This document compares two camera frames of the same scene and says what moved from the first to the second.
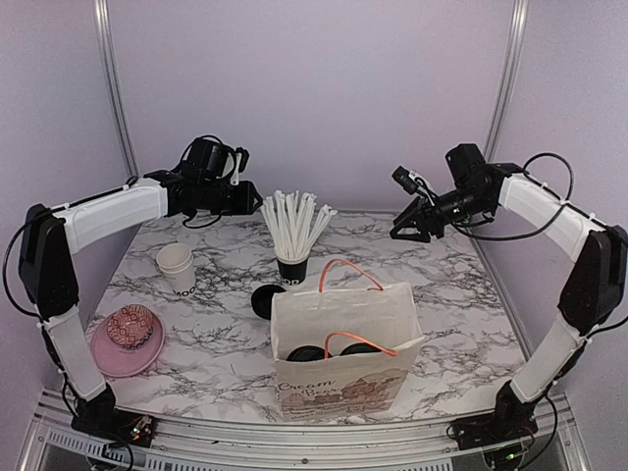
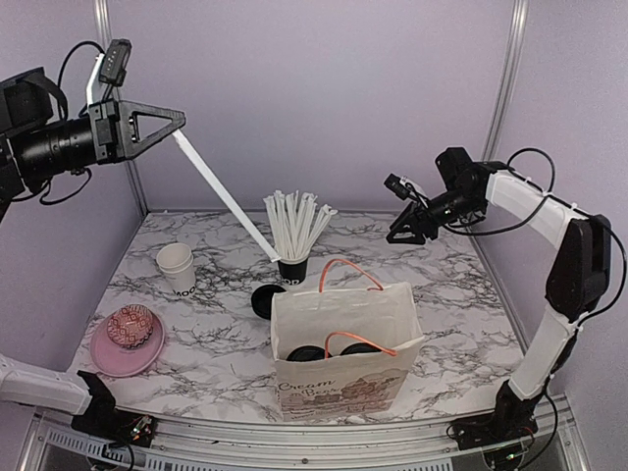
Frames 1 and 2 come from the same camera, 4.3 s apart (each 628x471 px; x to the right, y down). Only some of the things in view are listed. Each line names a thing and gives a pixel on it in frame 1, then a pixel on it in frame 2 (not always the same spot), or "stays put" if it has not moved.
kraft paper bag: (346, 385) stays put
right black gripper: (427, 220) stays put
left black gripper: (244, 204) → (111, 125)
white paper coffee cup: (306, 353) stays put
